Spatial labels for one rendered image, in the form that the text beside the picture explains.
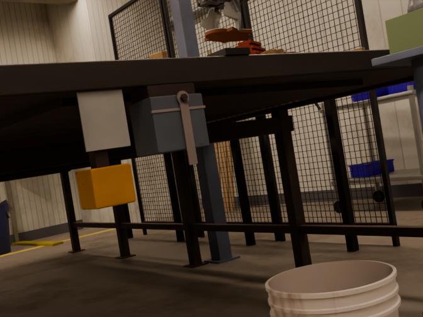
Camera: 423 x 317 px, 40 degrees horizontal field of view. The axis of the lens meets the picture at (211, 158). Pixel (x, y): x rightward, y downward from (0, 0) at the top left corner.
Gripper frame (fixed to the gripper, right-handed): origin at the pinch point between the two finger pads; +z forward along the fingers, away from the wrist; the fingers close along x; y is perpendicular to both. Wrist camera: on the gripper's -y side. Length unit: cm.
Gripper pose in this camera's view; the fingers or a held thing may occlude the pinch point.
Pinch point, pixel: (227, 34)
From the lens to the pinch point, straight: 171.5
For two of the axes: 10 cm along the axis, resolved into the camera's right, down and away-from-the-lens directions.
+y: -7.7, 0.7, -6.3
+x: 6.2, -1.0, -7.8
